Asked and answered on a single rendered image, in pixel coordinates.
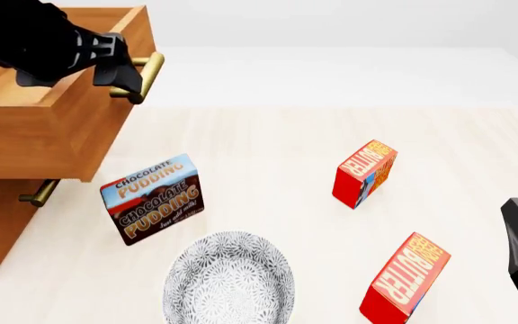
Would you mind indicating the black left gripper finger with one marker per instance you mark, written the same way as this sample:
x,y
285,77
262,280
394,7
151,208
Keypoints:
x,y
122,76
36,80

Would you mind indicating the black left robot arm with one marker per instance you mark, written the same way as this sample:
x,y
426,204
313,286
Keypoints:
x,y
16,30

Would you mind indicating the grey patterned bowl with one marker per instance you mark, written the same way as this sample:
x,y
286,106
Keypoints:
x,y
229,280

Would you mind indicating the chocolate pudding box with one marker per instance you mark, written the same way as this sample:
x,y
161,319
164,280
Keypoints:
x,y
155,199

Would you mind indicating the wooden drawer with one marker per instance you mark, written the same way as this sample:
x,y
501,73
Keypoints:
x,y
47,135

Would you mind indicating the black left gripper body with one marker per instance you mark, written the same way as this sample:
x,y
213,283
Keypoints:
x,y
99,45

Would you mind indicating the red butter box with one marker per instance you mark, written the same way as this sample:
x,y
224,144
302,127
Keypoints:
x,y
403,280
362,179

